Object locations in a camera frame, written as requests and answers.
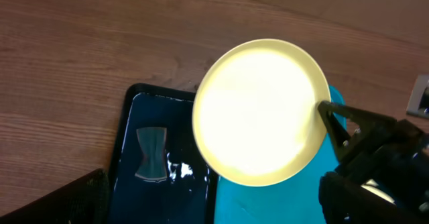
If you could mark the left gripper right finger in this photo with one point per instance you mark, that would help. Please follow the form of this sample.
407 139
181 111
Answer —
343 201

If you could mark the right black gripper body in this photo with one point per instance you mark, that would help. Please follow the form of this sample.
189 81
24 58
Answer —
398 166

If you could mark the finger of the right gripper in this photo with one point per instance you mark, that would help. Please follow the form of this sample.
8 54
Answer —
375 129

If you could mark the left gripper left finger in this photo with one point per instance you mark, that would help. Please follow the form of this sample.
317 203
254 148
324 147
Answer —
85 200

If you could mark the yellow-green plate top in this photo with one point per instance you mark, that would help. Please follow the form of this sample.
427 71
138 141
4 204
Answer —
255 119

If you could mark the dark green sponge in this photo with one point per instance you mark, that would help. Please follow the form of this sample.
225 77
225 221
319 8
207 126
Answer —
152 142

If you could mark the teal plastic tray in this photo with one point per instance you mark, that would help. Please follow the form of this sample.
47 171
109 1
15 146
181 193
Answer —
294 200

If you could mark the black rectangular tray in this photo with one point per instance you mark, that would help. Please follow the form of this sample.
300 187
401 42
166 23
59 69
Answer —
188 195

